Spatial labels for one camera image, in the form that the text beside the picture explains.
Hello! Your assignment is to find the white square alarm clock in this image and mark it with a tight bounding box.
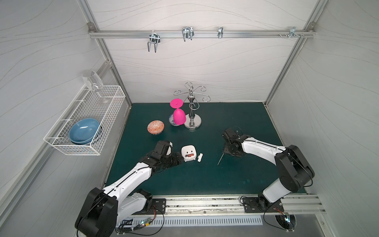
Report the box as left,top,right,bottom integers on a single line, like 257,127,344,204
181,145,197,162

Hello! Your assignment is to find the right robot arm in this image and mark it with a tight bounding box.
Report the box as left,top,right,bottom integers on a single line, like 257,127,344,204
222,128,315,206

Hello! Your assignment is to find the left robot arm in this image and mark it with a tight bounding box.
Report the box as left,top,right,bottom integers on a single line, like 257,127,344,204
75,141,184,237

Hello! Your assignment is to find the orange patterned bowl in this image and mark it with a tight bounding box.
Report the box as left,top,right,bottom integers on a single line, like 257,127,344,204
147,120,165,135

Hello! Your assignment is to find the blue white floral bowl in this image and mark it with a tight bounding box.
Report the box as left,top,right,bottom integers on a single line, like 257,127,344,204
169,114,179,126

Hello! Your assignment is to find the chrome cup holder stand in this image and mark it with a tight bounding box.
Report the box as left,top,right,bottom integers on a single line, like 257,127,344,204
173,82,211,130

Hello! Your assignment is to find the pink plastic goblet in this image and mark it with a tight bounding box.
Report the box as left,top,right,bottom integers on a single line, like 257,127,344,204
170,98,187,125

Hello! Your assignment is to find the blue ceramic bowl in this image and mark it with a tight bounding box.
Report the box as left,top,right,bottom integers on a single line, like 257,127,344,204
68,118,100,145

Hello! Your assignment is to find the clear glass cup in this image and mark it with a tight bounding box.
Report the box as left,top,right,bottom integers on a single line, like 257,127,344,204
82,71,104,98

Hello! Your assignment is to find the small metal clip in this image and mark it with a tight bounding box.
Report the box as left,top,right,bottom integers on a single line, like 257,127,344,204
218,27,224,39

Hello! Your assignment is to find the metal double hook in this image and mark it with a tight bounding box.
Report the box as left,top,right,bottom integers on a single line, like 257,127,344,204
147,33,160,53

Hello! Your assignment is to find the metal loop hook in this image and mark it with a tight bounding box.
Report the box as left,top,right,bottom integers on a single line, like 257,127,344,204
182,26,194,42

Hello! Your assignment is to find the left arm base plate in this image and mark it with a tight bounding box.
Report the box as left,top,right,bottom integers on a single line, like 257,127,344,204
141,198,166,215

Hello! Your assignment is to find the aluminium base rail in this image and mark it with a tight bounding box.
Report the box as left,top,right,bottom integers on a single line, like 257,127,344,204
118,194,326,218

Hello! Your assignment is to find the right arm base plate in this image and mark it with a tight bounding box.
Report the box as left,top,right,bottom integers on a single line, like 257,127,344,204
239,196,284,213

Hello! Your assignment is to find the left base cable bundle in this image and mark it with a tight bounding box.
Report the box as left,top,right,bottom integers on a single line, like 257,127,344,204
114,207,165,237

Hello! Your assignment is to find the white wire basket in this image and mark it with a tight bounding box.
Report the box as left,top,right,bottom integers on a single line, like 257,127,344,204
44,86,125,156

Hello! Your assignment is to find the right base cable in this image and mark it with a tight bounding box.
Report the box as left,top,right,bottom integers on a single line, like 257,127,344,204
260,207,297,232

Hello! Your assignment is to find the aluminium top rail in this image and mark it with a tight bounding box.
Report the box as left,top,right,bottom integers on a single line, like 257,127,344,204
89,28,316,40

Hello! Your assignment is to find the metal bracket hook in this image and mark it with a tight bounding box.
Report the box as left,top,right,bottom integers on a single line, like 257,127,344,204
278,27,305,39

